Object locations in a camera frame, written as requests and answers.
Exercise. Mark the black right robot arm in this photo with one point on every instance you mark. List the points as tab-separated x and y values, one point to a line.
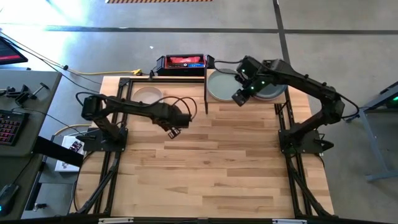
311	84

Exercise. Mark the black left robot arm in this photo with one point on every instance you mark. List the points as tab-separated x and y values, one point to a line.
130	109

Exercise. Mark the blue-grey metal stand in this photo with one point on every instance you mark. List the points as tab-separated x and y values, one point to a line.
373	137

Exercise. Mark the blue plate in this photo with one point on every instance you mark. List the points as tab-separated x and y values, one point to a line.
275	92

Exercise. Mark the black keyboard with red lights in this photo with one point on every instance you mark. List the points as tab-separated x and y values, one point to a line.
12	127

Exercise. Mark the grey-green plate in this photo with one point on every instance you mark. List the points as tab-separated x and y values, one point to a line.
220	85

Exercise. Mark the dark desk monitor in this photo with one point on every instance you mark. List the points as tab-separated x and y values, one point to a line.
11	53

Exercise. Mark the grey desk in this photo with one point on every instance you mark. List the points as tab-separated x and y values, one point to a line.
37	102

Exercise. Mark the black clamp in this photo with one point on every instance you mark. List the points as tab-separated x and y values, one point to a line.
21	93

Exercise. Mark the white box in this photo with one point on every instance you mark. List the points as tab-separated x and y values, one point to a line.
66	155

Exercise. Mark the black computer mouse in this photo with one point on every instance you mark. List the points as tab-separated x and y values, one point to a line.
7	199

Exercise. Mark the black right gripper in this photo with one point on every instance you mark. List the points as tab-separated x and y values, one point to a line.
255	76

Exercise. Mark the black metal frame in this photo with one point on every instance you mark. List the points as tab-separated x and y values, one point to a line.
214	100

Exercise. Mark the white frame bracket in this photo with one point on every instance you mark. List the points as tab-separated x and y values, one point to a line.
289	221
115	220

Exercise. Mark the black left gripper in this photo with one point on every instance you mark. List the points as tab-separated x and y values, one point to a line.
174	116

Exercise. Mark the black and red power box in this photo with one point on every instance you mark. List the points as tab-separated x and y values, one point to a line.
183	63

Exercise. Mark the pale pink plate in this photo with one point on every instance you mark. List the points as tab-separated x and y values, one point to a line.
146	95

